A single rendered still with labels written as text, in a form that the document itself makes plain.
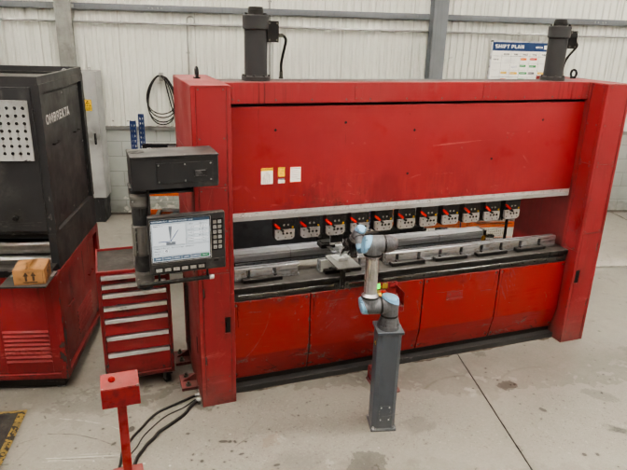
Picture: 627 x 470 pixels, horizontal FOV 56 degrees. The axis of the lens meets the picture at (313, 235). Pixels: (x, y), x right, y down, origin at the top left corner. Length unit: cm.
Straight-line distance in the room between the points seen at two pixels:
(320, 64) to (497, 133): 413
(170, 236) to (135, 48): 534
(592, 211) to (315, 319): 255
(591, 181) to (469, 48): 413
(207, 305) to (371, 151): 162
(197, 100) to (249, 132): 49
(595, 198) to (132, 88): 601
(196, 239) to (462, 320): 258
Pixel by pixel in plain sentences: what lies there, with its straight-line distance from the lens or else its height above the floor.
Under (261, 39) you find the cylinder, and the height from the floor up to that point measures 257.
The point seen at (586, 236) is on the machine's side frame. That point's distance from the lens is 555.
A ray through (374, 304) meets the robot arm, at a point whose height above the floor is 97.
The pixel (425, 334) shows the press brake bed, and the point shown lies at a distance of 509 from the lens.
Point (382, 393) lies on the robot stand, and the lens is 416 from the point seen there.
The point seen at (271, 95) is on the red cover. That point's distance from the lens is 403.
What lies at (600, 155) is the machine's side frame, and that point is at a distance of 538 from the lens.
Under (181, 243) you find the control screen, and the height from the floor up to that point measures 142.
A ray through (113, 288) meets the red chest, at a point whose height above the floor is 87.
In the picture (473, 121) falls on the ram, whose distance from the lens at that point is 477.
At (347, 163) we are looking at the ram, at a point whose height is 172.
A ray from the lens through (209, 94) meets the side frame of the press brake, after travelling 374.
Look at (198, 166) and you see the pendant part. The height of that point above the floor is 188.
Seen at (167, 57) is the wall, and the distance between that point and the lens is 855.
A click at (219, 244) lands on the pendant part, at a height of 139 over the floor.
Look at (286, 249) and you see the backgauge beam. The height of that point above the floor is 98.
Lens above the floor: 263
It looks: 19 degrees down
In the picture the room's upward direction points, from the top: 2 degrees clockwise
